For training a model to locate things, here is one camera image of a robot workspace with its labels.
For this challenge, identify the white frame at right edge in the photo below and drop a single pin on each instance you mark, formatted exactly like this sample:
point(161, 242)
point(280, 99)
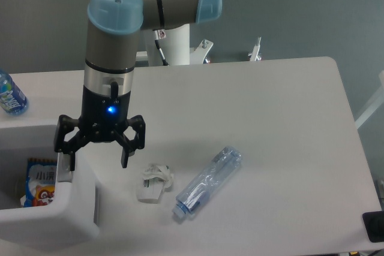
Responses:
point(373, 103)

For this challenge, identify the blue labelled drink bottle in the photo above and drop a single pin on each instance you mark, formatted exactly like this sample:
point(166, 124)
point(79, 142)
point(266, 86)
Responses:
point(13, 100)

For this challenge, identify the snack bag with cartoon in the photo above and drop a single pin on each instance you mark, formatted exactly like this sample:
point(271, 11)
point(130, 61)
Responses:
point(40, 182)

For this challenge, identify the grey trash can push button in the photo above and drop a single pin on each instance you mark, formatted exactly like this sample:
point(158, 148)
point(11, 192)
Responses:
point(64, 173)

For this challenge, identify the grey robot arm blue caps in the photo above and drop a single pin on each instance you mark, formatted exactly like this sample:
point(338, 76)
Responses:
point(111, 46)

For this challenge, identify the white trash can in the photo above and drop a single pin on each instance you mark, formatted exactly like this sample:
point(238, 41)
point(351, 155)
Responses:
point(69, 219)

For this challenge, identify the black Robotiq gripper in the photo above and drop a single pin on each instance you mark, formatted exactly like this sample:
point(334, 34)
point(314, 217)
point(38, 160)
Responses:
point(102, 119)

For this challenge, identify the crushed white paper cup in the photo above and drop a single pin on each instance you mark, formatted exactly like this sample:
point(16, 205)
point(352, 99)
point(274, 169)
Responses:
point(153, 182)

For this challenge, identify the black device at table edge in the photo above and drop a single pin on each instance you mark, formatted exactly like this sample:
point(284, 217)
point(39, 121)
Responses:
point(373, 222)

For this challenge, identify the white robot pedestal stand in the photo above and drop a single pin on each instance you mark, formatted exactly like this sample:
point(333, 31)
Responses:
point(171, 47)

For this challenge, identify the empty clear plastic bottle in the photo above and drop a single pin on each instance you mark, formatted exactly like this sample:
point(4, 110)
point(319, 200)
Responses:
point(203, 186)

